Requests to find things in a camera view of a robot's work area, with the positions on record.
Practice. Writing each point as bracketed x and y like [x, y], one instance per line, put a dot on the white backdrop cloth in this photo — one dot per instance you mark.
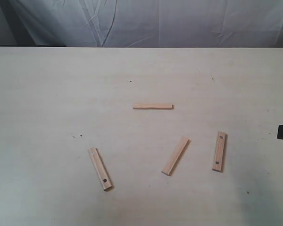
[142, 23]

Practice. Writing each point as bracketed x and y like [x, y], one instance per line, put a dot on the horizontal plain wooden stick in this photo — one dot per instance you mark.
[153, 106]

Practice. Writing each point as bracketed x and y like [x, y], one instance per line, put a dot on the wooden stick with holes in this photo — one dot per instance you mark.
[219, 154]
[100, 168]

